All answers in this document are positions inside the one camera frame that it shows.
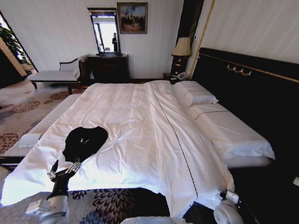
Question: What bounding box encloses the dark wooden dresser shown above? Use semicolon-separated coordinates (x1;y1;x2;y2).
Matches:
87;54;130;84

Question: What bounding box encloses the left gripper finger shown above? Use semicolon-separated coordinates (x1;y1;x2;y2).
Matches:
47;160;59;182
66;156;82;175

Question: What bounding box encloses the table lamp with beige shade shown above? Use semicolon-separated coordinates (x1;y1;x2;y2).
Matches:
171;36;192;76

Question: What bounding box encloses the gold headboard ornament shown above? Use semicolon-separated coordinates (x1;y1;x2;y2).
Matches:
226;64;252;77

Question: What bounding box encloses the black headboard with gold trim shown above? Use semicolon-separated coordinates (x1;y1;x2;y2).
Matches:
191;46;299;224

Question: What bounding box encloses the white mattress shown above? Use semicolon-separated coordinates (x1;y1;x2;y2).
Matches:
223;155;273;169

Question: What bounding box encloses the black garment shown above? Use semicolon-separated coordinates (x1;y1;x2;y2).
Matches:
62;126;109;163

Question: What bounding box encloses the dark wall column gold trim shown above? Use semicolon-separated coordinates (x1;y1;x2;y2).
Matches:
175;0;217;80

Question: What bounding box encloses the person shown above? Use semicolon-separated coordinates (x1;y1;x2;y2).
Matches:
111;32;119;52

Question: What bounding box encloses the white chaise with dark frame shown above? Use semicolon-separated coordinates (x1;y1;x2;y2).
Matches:
28;55;91;94

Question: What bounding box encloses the long white pillow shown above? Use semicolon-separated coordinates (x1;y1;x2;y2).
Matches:
188;104;276;161

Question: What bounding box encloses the green leafy plant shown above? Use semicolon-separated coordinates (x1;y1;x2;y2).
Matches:
0;24;33;66

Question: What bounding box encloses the gold framed painting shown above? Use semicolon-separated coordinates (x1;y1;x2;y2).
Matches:
116;2;149;35

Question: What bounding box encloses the white duvet with dark piping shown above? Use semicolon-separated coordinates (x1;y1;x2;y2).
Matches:
1;80;235;217

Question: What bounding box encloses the small white pillow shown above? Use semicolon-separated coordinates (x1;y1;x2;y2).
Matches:
174;80;219;107

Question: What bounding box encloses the white robot front shell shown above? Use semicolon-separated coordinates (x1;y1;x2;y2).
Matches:
120;216;185;224

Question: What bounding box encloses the dark framed mirror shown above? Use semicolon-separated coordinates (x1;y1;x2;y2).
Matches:
87;7;124;56

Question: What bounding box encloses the white cushioned bed bench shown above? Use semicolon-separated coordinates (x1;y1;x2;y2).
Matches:
0;94;80;170

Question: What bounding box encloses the dark wooden nightstand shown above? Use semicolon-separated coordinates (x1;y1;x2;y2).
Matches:
162;72;187;85

